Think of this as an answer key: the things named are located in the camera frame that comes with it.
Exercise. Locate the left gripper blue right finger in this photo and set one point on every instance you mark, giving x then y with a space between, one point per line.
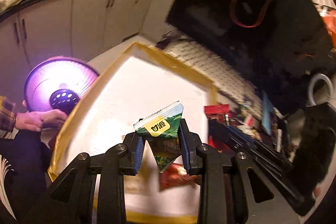
189 142

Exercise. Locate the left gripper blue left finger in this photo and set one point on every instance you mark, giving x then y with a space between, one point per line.
135 147

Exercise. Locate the dark red pastry snack pack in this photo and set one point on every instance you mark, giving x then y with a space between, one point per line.
176 176

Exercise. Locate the green pea snack pack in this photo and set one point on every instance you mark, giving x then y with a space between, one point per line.
160 130

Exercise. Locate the red candy pack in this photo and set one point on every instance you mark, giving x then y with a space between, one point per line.
217 112

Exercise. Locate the person's hand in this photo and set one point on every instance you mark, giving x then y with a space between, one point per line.
37 120

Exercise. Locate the gold-edged white tray box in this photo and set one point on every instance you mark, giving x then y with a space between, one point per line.
141 81

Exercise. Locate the light blue booklet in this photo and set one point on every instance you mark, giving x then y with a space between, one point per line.
267 110

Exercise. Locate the beige mechanical keyboard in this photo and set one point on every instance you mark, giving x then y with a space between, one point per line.
228 81

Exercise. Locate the white kitchen cabinets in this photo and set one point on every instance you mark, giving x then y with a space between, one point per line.
79 28

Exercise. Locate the black computer monitor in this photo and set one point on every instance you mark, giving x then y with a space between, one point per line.
277 45

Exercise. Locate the white ring light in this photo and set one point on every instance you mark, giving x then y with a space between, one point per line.
321 86

